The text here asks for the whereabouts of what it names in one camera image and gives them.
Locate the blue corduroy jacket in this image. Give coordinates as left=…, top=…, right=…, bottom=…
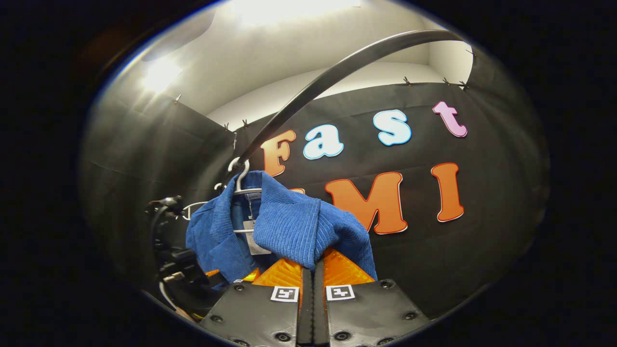
left=186, top=170, right=378, bottom=290

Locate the black backdrop cloth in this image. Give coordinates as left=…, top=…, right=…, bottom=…
left=80, top=48, right=550, bottom=319

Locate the black clothes rack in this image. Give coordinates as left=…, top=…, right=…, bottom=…
left=236, top=29, right=467, bottom=167

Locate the white clothes hanger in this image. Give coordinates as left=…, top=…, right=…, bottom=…
left=227, top=157, right=264, bottom=235
left=181, top=182, right=227, bottom=221

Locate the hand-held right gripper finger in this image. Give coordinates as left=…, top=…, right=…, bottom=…
left=313, top=247, right=430, bottom=347
left=199, top=258, right=314, bottom=347

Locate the large ceiling light panel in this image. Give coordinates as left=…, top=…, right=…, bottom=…
left=231, top=0, right=362, bottom=24

